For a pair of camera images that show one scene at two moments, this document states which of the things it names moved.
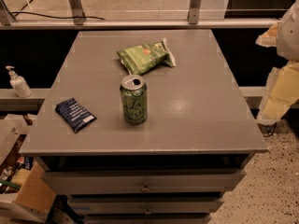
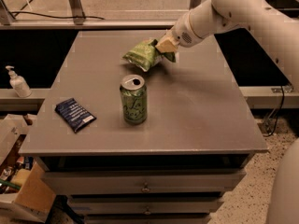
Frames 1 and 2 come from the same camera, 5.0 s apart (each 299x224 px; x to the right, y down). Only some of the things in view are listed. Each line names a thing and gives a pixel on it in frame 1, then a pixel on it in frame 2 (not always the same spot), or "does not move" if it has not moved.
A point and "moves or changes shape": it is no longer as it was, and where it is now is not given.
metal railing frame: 78,21 does not move
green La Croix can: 134,94 does not move
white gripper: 289,36 -> 183,34
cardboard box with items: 26,196 does not move
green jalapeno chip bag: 144,58 moves or changes shape
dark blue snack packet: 75,114 does not move
